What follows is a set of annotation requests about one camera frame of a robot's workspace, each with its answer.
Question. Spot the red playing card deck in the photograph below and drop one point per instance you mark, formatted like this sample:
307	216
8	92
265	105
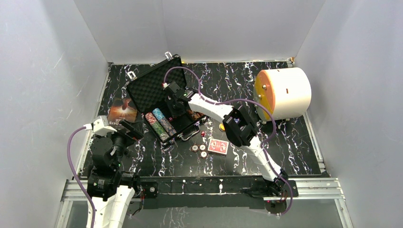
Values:
218	146

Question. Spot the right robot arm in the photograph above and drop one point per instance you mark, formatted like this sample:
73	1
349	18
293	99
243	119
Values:
242	132

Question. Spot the red green chip row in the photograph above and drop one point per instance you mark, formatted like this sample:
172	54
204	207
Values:
160	131

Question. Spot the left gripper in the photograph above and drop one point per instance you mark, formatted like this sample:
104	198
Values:
126	132

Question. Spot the yellow dealer button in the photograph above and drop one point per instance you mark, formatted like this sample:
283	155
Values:
221	127

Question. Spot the black poker chip case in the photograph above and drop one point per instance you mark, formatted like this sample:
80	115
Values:
147	93

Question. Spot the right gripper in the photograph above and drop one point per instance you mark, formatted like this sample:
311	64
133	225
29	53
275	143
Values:
174	113

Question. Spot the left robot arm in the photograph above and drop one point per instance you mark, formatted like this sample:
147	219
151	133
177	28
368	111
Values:
110	189

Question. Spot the dark book with orange cover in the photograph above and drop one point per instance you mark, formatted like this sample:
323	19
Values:
122	109

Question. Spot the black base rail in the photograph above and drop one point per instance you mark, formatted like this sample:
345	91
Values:
223	191

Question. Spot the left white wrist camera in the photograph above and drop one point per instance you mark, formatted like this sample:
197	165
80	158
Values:
100	126

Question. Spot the brown poker chip left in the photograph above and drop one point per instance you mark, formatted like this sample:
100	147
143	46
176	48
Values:
195	148

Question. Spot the brown chip row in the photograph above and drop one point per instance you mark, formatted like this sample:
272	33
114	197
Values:
194	115

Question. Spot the white orange cylindrical drum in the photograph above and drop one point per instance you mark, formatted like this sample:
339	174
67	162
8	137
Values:
285	92

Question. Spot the blue grey chip row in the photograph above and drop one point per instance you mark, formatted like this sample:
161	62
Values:
164	121

